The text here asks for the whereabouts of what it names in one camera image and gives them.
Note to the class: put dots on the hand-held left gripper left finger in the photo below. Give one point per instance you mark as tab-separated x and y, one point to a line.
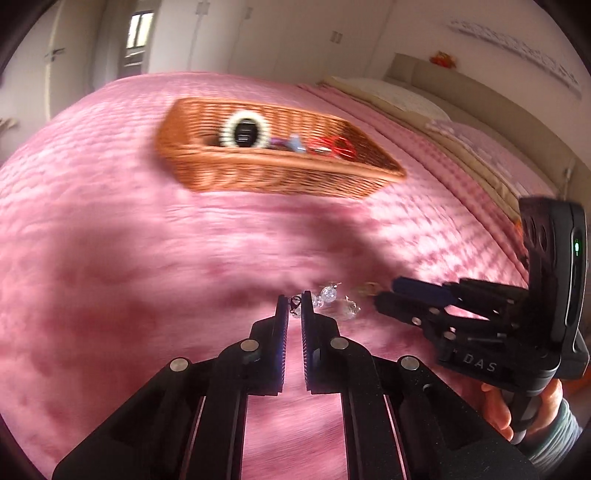
279	341

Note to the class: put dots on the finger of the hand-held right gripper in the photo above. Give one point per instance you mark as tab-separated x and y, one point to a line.
401	308
425	290

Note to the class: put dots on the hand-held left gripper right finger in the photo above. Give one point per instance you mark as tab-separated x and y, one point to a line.
308	341

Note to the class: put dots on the brown wicker basket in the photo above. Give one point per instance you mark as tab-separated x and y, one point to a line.
277	177

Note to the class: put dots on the blue grey hair clip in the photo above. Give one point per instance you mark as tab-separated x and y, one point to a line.
295	144

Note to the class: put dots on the person's right forearm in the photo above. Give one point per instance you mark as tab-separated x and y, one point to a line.
558	438

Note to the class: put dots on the person's right hand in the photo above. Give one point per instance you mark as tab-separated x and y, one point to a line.
496	410

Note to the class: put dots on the beige quilt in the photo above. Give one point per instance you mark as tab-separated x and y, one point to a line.
475	177

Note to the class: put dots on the pink pillow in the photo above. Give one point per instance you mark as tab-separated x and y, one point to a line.
480	152

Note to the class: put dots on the beige bed headboard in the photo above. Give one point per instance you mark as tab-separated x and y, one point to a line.
508	120

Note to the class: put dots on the white floral pillow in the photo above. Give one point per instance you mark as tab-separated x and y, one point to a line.
397	99

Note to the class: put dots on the red plush toy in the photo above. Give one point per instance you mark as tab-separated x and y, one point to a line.
443	60

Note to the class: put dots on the white wardrobe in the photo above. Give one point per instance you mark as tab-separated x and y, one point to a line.
277	32

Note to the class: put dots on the window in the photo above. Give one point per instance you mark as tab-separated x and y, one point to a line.
138	30

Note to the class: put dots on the white room door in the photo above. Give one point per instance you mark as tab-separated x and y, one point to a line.
64	60

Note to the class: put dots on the white carved wall shelf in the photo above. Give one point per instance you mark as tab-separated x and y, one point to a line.
521	53

